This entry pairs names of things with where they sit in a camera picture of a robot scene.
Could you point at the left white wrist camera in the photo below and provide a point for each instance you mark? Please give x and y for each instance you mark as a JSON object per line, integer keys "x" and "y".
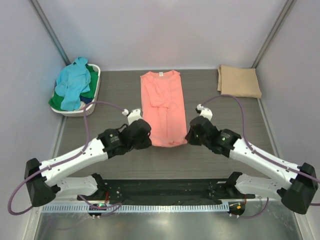
{"x": 134, "y": 115}

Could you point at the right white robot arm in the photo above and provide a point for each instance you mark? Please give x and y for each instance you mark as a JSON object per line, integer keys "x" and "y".
{"x": 294, "y": 185}

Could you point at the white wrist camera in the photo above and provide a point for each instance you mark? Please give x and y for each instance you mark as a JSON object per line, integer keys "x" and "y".
{"x": 134, "y": 115}
{"x": 204, "y": 112}

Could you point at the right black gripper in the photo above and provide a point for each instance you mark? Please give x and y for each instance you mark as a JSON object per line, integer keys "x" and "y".
{"x": 191, "y": 139}

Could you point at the folded beige t shirt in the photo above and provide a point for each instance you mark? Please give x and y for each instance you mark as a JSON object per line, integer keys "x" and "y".
{"x": 238, "y": 82}

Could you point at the left aluminium frame post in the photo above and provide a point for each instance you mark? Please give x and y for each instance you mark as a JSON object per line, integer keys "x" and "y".
{"x": 50, "y": 31}

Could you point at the white plastic laundry basket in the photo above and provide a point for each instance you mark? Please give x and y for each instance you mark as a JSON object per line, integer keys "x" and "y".
{"x": 91, "y": 107}

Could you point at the green t shirt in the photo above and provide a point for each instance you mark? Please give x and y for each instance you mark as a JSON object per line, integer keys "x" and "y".
{"x": 85, "y": 97}

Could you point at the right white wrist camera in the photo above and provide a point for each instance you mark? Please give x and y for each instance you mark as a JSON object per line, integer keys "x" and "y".
{"x": 204, "y": 112}

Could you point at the salmon pink t shirt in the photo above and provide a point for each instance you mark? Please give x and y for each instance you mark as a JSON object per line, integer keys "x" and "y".
{"x": 163, "y": 107}

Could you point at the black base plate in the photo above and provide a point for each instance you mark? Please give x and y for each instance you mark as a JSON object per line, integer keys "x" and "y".
{"x": 167, "y": 192}

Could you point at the light blue t shirt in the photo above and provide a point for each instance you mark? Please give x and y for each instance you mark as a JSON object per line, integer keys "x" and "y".
{"x": 73, "y": 80}

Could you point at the white slotted cable duct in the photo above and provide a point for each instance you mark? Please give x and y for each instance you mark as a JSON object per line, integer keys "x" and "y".
{"x": 85, "y": 208}

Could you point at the aluminium frame post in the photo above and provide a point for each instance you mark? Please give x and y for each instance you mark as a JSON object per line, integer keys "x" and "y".
{"x": 282, "y": 16}
{"x": 50, "y": 31}

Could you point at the right aluminium frame post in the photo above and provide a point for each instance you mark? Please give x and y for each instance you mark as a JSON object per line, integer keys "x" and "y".
{"x": 282, "y": 16}

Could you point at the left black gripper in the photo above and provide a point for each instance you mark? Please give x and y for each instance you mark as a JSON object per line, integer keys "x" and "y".
{"x": 146, "y": 143}

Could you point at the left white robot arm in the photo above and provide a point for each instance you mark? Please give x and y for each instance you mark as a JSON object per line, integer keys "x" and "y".
{"x": 50, "y": 179}

